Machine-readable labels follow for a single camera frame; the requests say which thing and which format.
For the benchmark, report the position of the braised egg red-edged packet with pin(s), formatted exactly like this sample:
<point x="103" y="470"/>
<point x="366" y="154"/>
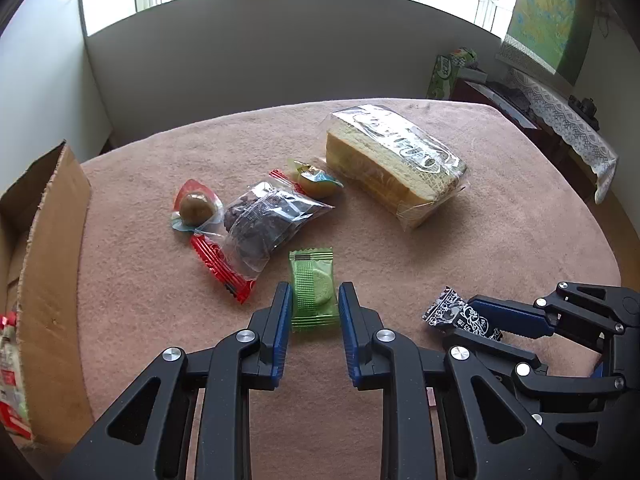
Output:
<point x="195" y="207"/>

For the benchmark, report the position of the small dark object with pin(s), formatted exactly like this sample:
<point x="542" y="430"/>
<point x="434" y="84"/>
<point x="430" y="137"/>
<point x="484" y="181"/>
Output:
<point x="584" y="107"/>

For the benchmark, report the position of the white red-label snack packet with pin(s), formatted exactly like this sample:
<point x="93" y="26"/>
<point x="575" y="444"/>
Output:
<point x="10" y="360"/>

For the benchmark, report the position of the black-white patterned candy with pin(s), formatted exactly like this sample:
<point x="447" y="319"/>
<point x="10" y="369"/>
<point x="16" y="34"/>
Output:
<point x="445" y="307"/>

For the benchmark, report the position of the small white box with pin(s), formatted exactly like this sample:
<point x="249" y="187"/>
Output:
<point x="475" y="75"/>

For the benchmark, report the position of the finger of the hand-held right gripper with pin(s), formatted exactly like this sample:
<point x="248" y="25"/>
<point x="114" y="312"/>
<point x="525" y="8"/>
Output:
<point x="500" y="352"/>
<point x="515" y="317"/>

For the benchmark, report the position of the brown cardboard box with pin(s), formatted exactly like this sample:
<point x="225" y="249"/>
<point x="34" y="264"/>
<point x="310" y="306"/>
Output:
<point x="55" y="285"/>

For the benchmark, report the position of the green biscuit packet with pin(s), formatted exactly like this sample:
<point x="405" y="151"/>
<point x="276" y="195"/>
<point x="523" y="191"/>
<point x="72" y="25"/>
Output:
<point x="312" y="280"/>

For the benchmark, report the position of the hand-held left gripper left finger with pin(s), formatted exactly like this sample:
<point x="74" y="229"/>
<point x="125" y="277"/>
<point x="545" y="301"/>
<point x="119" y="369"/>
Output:
<point x="282" y="330"/>

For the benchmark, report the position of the wall map poster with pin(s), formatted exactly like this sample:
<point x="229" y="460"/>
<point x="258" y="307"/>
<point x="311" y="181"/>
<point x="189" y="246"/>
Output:
<point x="550" y="10"/>

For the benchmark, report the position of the white wardrobe cabinet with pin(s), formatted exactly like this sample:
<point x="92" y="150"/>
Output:
<point x="45" y="85"/>

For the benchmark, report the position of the yellow-green egg packet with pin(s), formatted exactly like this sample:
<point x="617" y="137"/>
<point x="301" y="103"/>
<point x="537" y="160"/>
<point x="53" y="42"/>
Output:
<point x="315" y="180"/>

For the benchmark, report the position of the red stick snack packet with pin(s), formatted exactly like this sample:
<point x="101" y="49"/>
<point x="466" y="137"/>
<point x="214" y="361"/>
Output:
<point x="220" y="267"/>

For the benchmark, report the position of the green carton box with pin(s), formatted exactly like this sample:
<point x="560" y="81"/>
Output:
<point x="445" y="75"/>

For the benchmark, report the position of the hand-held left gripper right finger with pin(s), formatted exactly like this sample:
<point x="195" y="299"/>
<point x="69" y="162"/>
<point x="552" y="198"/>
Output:
<point x="350" y="330"/>

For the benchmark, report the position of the dark cookies clear packet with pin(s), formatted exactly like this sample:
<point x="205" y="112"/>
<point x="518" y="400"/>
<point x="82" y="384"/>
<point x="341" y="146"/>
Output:
<point x="265" y="220"/>

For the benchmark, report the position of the sliced bread clear packet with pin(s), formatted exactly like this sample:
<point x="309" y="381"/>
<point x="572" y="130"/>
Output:
<point x="390" y="160"/>

